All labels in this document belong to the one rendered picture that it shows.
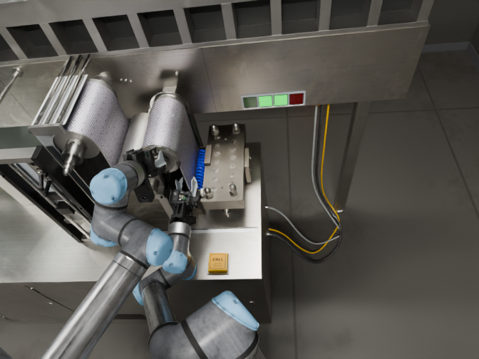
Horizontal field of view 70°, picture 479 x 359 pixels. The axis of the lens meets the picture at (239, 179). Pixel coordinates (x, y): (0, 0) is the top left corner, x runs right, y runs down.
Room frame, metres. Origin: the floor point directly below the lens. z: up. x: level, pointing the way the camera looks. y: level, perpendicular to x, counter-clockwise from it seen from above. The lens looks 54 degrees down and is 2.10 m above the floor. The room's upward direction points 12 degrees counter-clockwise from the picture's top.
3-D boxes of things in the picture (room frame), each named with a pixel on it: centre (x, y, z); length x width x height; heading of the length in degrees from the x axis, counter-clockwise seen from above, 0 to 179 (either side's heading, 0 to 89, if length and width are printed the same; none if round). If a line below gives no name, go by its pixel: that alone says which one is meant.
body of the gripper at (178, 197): (0.65, 0.22, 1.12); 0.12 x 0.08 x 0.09; 169
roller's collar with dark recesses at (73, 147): (0.81, 0.50, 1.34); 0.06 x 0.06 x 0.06; 79
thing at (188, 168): (0.88, 0.17, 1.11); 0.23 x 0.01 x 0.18; 169
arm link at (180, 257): (0.49, 0.25, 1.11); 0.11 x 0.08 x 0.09; 169
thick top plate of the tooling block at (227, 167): (0.90, 0.04, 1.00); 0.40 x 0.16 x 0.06; 169
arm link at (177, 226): (0.57, 0.23, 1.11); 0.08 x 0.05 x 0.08; 79
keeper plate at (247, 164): (0.90, -0.05, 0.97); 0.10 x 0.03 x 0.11; 169
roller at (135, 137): (0.93, 0.34, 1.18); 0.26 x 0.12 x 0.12; 169
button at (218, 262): (0.52, 0.14, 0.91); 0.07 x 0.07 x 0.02; 79
